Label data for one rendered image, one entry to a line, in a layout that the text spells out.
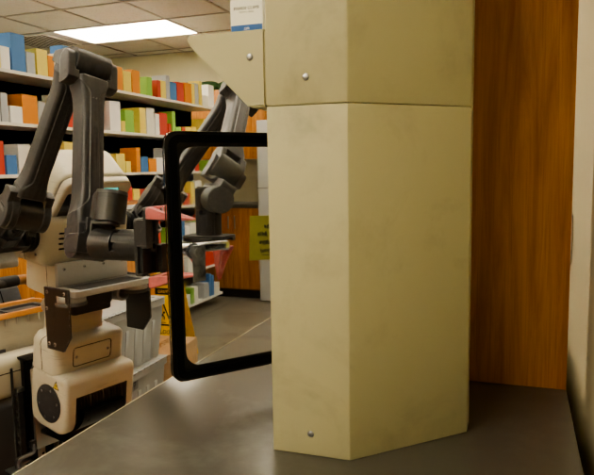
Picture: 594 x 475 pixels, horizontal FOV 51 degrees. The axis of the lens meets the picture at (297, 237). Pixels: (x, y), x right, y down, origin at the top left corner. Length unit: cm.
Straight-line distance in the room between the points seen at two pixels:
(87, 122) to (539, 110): 84
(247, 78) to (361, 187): 21
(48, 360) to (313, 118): 116
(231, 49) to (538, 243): 62
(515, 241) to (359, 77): 47
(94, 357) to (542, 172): 124
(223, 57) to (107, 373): 113
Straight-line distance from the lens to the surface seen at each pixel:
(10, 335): 202
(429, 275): 88
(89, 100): 133
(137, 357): 335
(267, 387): 115
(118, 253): 114
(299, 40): 83
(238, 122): 154
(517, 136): 114
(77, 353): 178
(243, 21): 95
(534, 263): 115
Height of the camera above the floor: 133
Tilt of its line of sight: 6 degrees down
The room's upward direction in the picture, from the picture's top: 1 degrees counter-clockwise
